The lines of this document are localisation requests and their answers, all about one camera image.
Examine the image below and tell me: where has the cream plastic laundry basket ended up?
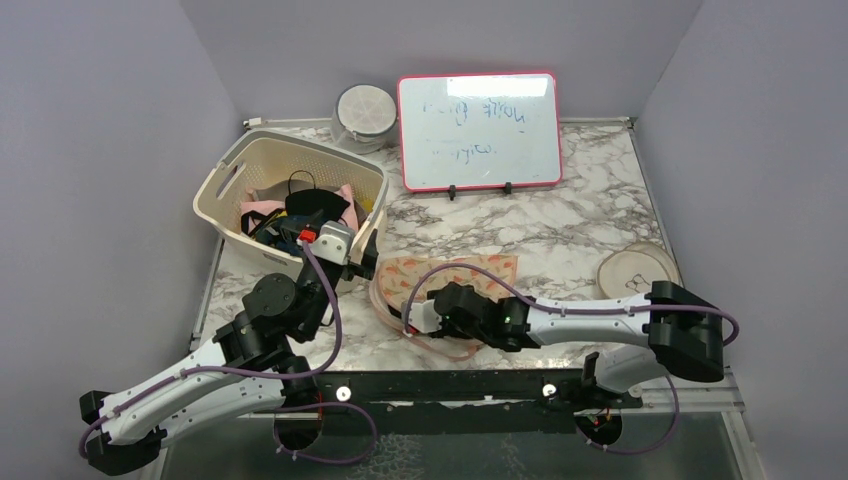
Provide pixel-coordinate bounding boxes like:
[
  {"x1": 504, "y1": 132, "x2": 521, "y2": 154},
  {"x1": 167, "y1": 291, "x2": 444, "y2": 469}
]
[{"x1": 193, "y1": 129, "x2": 389, "y2": 278}]

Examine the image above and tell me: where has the black bra in basket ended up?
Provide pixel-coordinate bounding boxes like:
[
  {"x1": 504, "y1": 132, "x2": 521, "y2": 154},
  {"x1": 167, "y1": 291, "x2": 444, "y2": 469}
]
[{"x1": 284, "y1": 170, "x2": 352, "y2": 221}]

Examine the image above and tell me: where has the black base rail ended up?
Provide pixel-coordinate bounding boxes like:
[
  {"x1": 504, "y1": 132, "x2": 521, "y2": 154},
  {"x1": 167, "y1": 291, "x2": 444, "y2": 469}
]
[{"x1": 251, "y1": 368, "x2": 743, "y2": 452}]

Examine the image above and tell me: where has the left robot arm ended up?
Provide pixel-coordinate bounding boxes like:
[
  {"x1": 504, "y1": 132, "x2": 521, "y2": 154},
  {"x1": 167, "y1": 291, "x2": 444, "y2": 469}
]
[{"x1": 78, "y1": 221, "x2": 379, "y2": 476}]

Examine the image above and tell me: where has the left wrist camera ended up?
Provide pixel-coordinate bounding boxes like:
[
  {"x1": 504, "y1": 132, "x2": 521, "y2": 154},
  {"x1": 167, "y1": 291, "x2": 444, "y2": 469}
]
[{"x1": 297, "y1": 221, "x2": 355, "y2": 266}]

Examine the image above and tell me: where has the pink framed whiteboard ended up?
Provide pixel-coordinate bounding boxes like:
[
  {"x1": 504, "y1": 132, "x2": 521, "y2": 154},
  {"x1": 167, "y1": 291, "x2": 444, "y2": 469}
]
[{"x1": 397, "y1": 71, "x2": 564, "y2": 193}]

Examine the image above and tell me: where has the round white disc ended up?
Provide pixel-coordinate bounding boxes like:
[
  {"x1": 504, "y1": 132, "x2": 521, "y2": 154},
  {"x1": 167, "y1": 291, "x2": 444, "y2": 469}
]
[{"x1": 596, "y1": 241, "x2": 681, "y2": 298}]

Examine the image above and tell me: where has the floral mesh laundry bag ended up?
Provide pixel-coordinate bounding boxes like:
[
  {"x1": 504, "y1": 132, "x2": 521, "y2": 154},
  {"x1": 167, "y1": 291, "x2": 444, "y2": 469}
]
[{"x1": 369, "y1": 254, "x2": 519, "y2": 362}]

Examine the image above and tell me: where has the white round mesh container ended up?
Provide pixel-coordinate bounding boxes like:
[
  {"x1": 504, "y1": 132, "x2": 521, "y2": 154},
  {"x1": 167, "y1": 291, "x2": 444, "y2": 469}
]
[{"x1": 330, "y1": 84, "x2": 397, "y2": 155}]

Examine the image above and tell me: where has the pink garment in basket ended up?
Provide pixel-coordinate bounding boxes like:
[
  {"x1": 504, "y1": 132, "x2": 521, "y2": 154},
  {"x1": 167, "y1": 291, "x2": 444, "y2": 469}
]
[{"x1": 239, "y1": 181, "x2": 368, "y2": 237}]

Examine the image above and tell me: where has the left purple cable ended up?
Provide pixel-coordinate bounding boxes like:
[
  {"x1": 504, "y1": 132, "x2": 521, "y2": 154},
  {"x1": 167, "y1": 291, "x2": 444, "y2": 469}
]
[{"x1": 78, "y1": 241, "x2": 379, "y2": 466}]

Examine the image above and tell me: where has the blue lace garment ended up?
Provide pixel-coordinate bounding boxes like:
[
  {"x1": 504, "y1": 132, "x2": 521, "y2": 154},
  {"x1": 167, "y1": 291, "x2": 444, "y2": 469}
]
[{"x1": 255, "y1": 212, "x2": 309, "y2": 256}]

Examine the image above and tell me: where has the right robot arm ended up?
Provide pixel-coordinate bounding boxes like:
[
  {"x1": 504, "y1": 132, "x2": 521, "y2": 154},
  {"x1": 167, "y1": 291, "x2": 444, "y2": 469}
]
[{"x1": 407, "y1": 281, "x2": 726, "y2": 407}]

